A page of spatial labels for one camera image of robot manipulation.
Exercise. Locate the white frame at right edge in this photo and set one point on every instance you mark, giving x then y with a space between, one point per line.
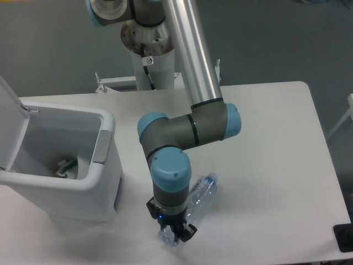
344 122

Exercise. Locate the white pedestal base frame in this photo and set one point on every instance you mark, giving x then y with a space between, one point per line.
129 83

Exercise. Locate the clear plastic water bottle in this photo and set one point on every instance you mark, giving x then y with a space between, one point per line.
199 197

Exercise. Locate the silver plastic wrapper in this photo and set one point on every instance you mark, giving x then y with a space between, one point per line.
83 166

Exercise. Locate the black device at table edge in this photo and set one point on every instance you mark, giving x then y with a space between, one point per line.
343 235

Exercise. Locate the green white trash in can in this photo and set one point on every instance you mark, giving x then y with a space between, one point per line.
67 169

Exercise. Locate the white open trash can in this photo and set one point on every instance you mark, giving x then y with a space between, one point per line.
62 158

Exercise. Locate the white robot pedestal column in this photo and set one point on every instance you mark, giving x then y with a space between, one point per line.
152 53

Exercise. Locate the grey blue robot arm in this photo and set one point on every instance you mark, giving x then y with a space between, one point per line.
164 139

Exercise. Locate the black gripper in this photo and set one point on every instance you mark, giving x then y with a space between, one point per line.
181 230

